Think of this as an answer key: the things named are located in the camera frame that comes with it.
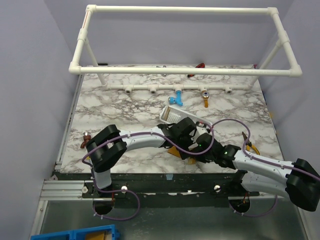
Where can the aluminium rail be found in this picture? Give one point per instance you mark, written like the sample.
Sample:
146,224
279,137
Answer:
62,190

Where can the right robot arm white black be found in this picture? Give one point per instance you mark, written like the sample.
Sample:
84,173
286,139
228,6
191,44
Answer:
297,181

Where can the tan leather card holder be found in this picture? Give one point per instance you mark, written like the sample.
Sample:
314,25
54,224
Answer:
173,151

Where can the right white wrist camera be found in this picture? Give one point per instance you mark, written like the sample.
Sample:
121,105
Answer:
202,128

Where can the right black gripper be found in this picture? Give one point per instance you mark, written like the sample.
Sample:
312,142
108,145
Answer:
200,153

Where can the yellow handled pliers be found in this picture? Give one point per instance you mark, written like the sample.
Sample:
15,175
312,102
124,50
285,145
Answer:
249,145

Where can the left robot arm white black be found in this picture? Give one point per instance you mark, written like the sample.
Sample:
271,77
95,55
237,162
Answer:
108,146

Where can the brown pipe valve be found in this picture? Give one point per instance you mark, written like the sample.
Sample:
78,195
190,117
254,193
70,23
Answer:
86,138

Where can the blue plastic bin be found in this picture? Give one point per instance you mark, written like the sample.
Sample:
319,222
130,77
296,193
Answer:
79,234

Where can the blue pipe valve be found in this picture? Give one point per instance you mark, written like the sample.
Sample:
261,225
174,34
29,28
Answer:
176,100

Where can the white plastic basket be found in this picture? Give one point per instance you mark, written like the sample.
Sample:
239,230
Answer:
174,115

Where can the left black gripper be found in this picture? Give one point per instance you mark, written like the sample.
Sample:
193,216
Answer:
190,142

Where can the white PVC pipe frame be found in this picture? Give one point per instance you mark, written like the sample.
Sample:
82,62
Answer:
84,60

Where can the gold pipe valve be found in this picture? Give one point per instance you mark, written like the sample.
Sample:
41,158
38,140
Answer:
205,96

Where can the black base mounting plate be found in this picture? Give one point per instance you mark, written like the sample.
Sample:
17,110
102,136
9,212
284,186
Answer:
172,190

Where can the metal clamp fitting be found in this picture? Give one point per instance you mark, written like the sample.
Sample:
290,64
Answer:
162,74

